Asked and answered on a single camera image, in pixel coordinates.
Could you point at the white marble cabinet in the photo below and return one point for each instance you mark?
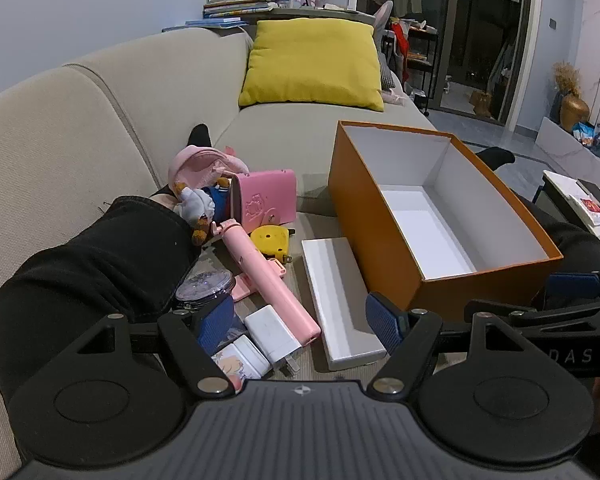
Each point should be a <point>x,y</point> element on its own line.
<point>560,142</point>

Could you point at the dried plant bunch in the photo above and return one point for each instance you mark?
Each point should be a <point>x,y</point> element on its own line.
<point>566,77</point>

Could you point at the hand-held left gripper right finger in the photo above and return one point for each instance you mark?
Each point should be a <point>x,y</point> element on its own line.
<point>385,322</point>

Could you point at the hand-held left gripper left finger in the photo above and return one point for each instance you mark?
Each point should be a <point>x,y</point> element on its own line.
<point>216,325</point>

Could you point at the marble coffee table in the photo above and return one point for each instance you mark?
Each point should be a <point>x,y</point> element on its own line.
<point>565,185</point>

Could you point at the gold vase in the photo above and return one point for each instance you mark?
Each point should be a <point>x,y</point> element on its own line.
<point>575,110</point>

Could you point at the plaid cushion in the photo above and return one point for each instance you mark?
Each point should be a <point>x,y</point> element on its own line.
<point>386,72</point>

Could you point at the orange cardboard box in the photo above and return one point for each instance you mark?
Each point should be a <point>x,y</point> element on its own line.
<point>365,195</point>

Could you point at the plush duck doll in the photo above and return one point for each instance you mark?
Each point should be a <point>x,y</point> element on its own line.
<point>197,205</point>

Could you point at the flat blue book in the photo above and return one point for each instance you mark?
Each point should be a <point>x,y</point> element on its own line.
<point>215,22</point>

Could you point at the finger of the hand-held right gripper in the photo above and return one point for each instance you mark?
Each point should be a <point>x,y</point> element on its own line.
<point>555,317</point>
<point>575,287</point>

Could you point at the grey plush rabbit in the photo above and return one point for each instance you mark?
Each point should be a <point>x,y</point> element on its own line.
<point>382,15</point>

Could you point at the small pink bag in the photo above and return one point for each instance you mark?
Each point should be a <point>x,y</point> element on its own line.
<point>265,200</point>

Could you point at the yellow tape measure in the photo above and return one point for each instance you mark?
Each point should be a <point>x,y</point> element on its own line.
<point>270,240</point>

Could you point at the brown boots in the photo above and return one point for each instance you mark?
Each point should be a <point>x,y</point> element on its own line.
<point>482,102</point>

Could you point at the black shelf rack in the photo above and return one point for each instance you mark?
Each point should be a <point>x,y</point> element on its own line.
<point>420,60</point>

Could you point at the beige sofa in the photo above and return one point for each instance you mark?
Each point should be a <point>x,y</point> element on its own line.
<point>55,150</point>

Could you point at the person's right leg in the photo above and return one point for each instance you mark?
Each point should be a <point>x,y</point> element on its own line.
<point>580,245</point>

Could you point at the pink selfie stick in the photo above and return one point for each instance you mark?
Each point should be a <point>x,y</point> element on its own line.
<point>270,285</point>

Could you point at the glass sliding door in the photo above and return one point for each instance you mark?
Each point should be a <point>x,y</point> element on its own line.
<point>460,35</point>

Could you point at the small cartoon print tin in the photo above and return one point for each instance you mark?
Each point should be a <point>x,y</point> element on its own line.
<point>245,360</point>

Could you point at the person's leg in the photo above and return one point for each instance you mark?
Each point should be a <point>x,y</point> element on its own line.
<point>105,270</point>
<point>580,245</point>

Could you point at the yellow cushion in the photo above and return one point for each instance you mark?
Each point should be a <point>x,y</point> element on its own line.
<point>310,65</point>

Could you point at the person's left leg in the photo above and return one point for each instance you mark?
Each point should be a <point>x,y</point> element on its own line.
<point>105,270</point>

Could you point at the blue snack bag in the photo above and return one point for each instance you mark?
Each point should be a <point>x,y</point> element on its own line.
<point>585,132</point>

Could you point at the white charger plug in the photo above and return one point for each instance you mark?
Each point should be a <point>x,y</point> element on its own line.
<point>270,332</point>

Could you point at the pink cap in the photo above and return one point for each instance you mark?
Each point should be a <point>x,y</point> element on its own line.
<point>195,165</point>

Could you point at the stack of books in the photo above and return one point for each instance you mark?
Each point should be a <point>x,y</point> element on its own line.
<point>240,2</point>

